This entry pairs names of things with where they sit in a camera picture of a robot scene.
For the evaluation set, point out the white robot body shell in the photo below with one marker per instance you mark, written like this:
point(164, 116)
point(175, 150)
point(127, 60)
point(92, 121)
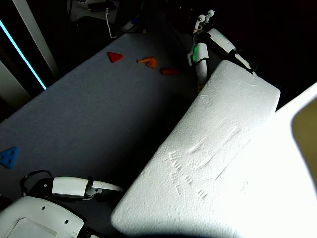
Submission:
point(272, 178)

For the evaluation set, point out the reddish brown toy sausage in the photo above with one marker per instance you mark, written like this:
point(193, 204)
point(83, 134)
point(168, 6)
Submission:
point(170, 71)

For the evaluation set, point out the grey table cloth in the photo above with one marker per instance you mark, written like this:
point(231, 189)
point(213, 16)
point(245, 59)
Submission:
point(99, 99)

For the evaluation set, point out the white upright post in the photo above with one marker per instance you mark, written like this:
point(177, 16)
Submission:
point(37, 32)

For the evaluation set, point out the red triangle block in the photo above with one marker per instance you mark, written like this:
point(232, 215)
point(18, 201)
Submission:
point(114, 57)

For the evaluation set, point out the blue triangle block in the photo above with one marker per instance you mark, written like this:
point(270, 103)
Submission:
point(8, 156)

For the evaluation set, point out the cyan light strip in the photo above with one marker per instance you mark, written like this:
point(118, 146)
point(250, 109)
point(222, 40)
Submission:
point(22, 52)

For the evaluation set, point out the orange toy drumstick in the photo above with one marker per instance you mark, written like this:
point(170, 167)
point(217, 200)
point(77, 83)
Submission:
point(151, 62)

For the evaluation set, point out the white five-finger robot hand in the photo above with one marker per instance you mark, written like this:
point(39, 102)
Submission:
point(37, 218)
point(219, 38)

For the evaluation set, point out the white styrofoam block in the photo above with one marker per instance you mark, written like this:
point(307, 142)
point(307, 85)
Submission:
point(210, 138)

